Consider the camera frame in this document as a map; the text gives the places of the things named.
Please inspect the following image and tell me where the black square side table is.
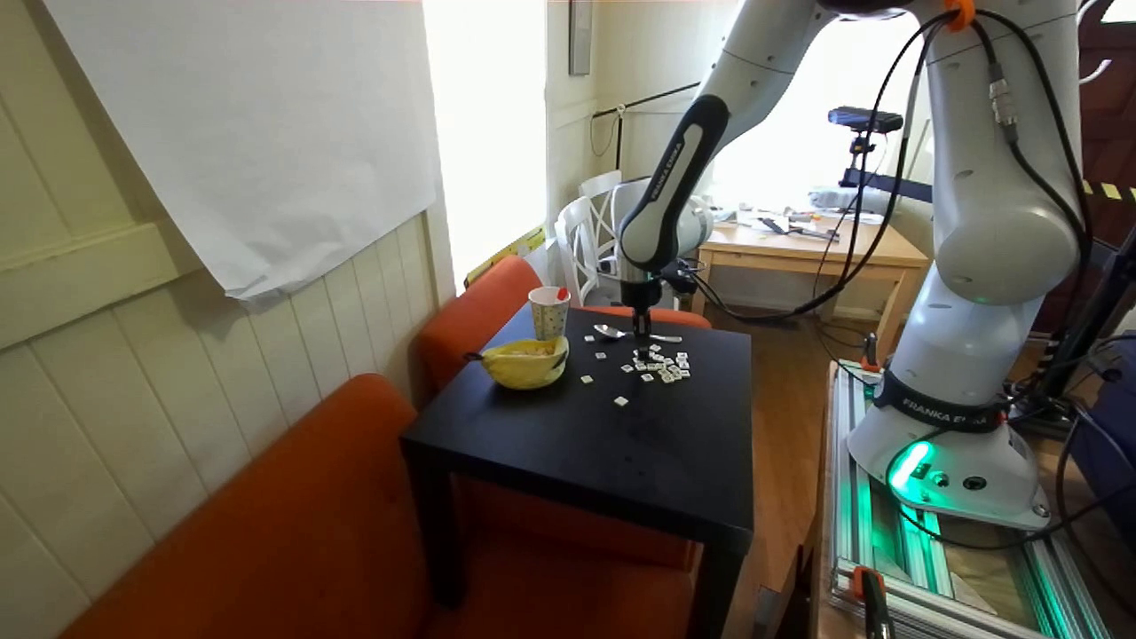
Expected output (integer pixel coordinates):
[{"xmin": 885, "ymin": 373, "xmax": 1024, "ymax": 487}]
[{"xmin": 402, "ymin": 312, "xmax": 753, "ymax": 639}]

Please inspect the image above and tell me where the yellow bowl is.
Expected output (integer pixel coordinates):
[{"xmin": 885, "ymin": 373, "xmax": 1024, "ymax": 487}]
[{"xmin": 480, "ymin": 338, "xmax": 566, "ymax": 392}]

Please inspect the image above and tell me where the orange sofa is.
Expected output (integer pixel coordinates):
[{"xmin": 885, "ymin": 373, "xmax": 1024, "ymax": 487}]
[{"xmin": 59, "ymin": 251, "xmax": 717, "ymax": 639}]

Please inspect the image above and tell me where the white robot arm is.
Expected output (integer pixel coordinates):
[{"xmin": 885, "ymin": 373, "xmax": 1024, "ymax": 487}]
[{"xmin": 617, "ymin": 0, "xmax": 1091, "ymax": 531}]

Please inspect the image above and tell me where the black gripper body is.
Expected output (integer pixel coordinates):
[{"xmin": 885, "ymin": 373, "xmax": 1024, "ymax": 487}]
[{"xmin": 620, "ymin": 268, "xmax": 694, "ymax": 308}]

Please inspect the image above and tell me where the white chair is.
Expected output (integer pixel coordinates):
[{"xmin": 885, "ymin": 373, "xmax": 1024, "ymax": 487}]
[{"xmin": 546, "ymin": 170, "xmax": 620, "ymax": 305}]

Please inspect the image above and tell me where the pile of white letter tiles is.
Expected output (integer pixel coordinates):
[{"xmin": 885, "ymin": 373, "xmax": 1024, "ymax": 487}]
[{"xmin": 624, "ymin": 343, "xmax": 692, "ymax": 382}]

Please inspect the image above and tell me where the silver metal spoon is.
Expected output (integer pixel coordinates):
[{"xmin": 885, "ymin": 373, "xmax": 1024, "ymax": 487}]
[{"xmin": 591, "ymin": 323, "xmax": 686, "ymax": 343}]

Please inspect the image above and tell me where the blue black camera on stand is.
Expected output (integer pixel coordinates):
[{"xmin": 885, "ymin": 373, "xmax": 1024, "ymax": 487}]
[{"xmin": 827, "ymin": 105, "xmax": 933, "ymax": 201}]

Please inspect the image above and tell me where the large white paper sheet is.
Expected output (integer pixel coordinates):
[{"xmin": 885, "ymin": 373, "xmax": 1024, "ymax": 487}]
[{"xmin": 47, "ymin": 0, "xmax": 441, "ymax": 305}]

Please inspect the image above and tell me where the white paper cup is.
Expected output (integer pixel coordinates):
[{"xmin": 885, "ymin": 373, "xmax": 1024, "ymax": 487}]
[{"xmin": 530, "ymin": 284, "xmax": 570, "ymax": 339}]

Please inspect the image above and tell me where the wooden desk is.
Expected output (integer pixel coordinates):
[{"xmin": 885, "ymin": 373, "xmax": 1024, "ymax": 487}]
[{"xmin": 694, "ymin": 219, "xmax": 931, "ymax": 350}]

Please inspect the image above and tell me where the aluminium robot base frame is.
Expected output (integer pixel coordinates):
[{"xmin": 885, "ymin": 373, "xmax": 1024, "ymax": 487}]
[{"xmin": 817, "ymin": 357, "xmax": 1109, "ymax": 639}]

